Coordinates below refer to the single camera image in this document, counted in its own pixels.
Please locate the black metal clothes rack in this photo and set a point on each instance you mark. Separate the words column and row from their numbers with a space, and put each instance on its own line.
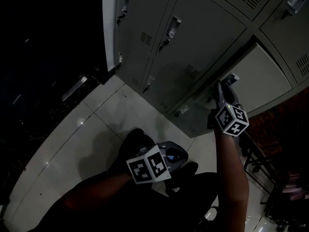
column 260, row 163

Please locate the grey metal locker cabinet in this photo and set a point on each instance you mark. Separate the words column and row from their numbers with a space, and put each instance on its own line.
column 205, row 33

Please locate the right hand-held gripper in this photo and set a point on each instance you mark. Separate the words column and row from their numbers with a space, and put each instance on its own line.
column 231, row 120

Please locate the person's black trousers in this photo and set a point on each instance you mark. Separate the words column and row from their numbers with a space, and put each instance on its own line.
column 169, row 207

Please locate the dark glass door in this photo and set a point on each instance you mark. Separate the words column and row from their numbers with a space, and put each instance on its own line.
column 48, row 57

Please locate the locker door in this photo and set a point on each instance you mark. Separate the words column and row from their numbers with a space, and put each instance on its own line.
column 260, row 86

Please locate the person's black shoe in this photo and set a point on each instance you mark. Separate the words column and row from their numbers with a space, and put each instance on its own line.
column 189, row 168
column 137, row 136

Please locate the person's right forearm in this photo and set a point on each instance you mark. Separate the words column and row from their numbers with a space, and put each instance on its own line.
column 231, row 178

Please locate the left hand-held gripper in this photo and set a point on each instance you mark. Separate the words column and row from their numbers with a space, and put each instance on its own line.
column 149, row 165

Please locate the row of hanging clothes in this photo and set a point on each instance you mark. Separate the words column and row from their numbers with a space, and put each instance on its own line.
column 295, row 185

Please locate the person's left forearm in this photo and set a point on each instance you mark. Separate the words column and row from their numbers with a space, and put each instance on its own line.
column 101, row 187

